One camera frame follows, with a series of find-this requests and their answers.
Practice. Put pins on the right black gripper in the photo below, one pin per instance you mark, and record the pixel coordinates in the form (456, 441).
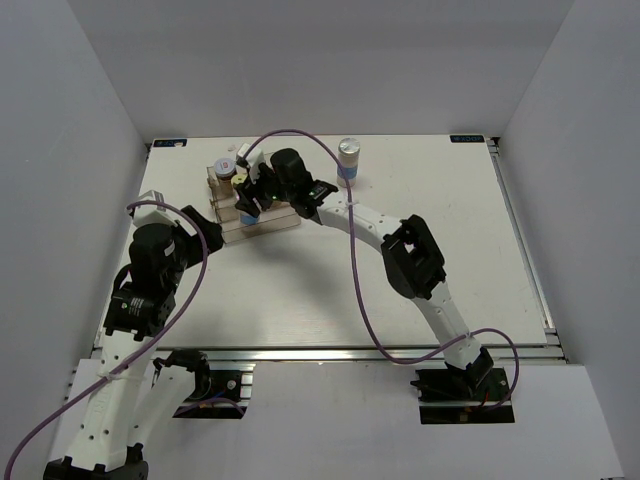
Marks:
(248, 191)

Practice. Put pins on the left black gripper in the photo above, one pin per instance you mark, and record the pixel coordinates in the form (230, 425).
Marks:
(211, 234)

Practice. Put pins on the yellow lid spice bottle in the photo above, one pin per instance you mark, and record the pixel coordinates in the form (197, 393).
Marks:
(238, 179)

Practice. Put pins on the dark jar silver lid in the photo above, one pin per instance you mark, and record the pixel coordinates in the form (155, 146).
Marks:
(225, 170)

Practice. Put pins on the tall silver lid shaker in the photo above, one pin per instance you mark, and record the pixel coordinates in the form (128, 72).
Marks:
(348, 155)

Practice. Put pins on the silver lid blue-label shaker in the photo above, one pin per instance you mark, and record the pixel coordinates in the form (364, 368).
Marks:
(249, 225)

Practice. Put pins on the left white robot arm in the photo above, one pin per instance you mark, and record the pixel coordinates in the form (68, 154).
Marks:
(135, 394)

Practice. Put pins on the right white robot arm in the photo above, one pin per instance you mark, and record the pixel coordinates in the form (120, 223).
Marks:
(413, 262)

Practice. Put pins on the clear tiered acrylic rack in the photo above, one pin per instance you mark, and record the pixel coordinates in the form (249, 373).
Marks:
(279, 217)

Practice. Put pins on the blue corner sticker left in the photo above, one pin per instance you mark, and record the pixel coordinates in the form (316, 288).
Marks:
(169, 143)

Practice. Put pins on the blue corner sticker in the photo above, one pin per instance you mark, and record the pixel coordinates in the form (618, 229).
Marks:
(464, 139)
(169, 143)

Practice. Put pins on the blue corner sticker right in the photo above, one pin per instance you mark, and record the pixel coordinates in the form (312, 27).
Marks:
(464, 139)

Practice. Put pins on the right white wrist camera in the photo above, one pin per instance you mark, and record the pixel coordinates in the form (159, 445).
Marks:
(250, 158)

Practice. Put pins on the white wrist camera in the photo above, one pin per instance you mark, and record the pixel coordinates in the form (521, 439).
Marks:
(250, 158)
(151, 214)

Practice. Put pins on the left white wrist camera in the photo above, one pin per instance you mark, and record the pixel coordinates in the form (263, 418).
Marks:
(151, 214)

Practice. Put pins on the aluminium table front rail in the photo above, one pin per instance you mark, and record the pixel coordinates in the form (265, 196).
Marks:
(537, 354)

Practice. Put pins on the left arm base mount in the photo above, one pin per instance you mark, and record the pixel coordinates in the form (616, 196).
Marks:
(216, 393)

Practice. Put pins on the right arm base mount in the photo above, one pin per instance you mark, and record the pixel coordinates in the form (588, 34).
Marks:
(443, 401)

